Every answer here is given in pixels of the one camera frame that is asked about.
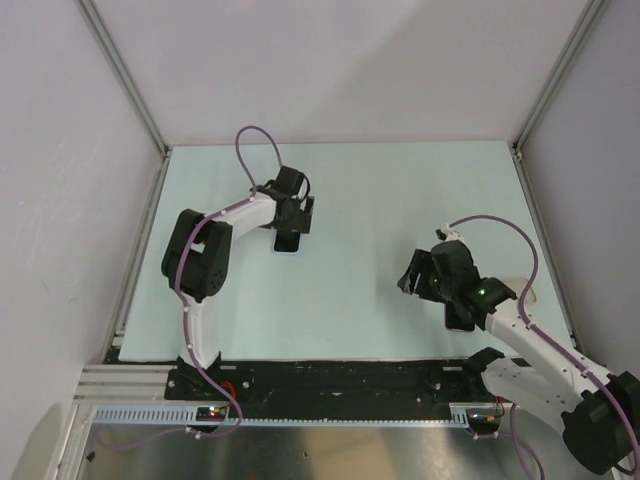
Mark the left aluminium side rail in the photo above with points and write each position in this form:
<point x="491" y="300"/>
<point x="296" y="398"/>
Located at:
<point x="125" y="297"/>

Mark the right aluminium side rail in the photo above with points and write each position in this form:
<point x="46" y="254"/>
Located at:
<point x="544" y="239"/>

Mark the aluminium side rail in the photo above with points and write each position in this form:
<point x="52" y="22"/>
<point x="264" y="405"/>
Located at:
<point x="125" y="297"/>
<point x="544" y="239"/>

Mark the light blue phone case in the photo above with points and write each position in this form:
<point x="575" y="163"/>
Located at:
<point x="286" y="244"/>

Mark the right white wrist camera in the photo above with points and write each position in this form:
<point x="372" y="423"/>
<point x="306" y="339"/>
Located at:
<point x="447" y="233"/>

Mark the left aluminium corner post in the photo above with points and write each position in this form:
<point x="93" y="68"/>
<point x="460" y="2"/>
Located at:
<point x="105" y="41"/>

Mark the beige phone case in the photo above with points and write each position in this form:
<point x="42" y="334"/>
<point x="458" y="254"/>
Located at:
<point x="518" y="286"/>

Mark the black phone pink edge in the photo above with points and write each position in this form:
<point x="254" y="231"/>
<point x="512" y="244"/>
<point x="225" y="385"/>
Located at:
<point x="454" y="322"/>

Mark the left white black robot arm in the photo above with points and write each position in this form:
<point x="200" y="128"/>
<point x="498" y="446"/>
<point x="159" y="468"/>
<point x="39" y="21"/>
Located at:
<point x="197" y="257"/>

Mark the right controller board with wires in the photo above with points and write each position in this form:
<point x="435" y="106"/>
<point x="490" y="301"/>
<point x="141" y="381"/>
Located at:
<point x="483" y="422"/>

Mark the aluminium corner post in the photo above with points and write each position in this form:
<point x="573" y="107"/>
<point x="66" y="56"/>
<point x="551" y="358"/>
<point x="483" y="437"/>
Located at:
<point x="105" y="41"/>
<point x="585" y="25"/>

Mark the white slotted cable duct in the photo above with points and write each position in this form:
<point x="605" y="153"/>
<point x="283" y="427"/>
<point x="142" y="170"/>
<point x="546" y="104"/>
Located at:
<point x="192" y="415"/>

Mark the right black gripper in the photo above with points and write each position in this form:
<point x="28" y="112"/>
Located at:
<point x="422" y="262"/>

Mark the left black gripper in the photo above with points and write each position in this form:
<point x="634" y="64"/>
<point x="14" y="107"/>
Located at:
<point x="299" y="222"/>

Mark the right aluminium corner post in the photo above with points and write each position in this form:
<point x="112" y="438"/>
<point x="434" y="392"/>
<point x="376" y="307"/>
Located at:
<point x="585" y="25"/>

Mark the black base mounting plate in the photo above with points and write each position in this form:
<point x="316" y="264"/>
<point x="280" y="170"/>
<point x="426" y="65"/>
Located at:
<point x="252" y="380"/>

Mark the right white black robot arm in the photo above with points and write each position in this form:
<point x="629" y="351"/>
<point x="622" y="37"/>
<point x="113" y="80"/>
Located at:
<point x="595" y="411"/>

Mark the left controller board with LEDs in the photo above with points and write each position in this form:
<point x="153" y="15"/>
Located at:
<point x="212" y="412"/>

